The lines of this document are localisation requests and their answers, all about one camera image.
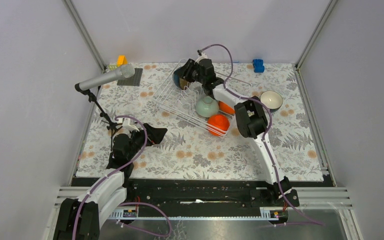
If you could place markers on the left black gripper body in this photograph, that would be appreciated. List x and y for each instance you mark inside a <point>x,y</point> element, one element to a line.
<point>137,140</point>

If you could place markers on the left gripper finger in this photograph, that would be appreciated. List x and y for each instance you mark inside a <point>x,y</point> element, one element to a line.
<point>138,126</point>
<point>154,135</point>

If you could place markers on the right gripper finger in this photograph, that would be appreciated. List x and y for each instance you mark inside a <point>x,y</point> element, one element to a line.
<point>184,84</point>
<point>187,71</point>

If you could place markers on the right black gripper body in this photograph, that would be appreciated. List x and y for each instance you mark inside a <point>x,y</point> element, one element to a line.
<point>198,77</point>

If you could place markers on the dark blue glazed bowl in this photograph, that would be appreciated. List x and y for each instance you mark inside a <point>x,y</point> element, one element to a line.
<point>176,78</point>

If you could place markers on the teal and white bowl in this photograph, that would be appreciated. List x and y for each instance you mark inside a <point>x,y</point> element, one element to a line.
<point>272,100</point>

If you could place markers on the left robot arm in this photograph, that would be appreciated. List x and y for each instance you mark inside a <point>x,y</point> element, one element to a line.
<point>82,217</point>

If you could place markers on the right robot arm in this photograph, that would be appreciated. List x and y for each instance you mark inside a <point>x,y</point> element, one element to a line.
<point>253,120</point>

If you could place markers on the black microphone stand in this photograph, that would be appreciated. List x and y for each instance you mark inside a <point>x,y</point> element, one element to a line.
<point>112,126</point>

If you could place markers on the pale green bowl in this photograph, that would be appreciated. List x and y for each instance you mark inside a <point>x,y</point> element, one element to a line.
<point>206,107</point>

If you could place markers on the orange bowl upper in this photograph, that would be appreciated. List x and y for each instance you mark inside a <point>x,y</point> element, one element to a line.
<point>225,108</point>

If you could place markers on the orange bowl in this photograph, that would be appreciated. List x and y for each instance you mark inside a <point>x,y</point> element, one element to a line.
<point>225,108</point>
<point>218,125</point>

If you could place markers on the grey lego baseplate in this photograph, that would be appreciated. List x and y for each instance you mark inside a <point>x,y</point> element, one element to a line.
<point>133,81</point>

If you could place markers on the blue toy block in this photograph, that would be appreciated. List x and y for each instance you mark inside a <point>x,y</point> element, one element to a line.
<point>258,65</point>

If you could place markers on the orange bowl lower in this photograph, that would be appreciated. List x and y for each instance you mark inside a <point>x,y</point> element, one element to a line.
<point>218,125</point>

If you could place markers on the silver microphone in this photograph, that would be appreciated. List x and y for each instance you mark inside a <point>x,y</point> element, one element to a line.
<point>123,71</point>

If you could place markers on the light green toy block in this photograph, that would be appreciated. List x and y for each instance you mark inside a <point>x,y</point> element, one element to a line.
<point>112,67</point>

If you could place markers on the yellow toy block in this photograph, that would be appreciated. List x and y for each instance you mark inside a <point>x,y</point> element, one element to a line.
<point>121,60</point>

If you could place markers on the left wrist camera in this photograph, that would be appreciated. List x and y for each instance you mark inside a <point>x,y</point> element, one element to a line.
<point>128,125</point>

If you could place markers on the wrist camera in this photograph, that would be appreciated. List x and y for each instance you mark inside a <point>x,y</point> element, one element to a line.
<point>201,55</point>
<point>128,125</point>

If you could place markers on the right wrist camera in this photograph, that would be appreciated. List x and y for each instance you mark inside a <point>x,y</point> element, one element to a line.
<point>201,55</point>

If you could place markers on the white wire dish rack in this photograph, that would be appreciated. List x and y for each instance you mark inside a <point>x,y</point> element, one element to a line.
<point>181,103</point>

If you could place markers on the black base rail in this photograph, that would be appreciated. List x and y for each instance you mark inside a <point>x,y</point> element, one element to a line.
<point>208,198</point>

